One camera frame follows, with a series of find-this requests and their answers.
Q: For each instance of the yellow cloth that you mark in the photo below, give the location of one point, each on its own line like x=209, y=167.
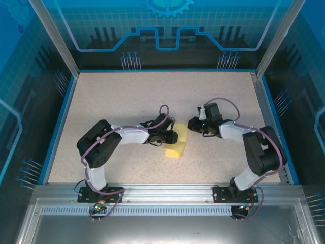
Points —
x=179, y=150

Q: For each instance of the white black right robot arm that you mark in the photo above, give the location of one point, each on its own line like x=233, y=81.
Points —
x=264, y=152

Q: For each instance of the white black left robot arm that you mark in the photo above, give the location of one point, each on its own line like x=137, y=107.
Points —
x=99, y=145

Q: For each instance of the grey metal tray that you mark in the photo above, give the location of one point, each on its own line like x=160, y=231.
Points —
x=162, y=231

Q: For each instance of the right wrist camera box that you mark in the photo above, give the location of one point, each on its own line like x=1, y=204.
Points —
x=201, y=111

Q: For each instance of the aluminium mounting rail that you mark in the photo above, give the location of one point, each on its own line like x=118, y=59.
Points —
x=165, y=193

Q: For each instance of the aluminium side rail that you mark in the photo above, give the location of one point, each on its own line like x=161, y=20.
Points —
x=267, y=114

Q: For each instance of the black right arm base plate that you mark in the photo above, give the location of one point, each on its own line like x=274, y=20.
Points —
x=219, y=194

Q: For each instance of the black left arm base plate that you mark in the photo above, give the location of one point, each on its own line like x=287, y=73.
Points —
x=114, y=197

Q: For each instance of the aluminium frame post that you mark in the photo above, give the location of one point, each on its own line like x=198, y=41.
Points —
x=57, y=38
x=275, y=38

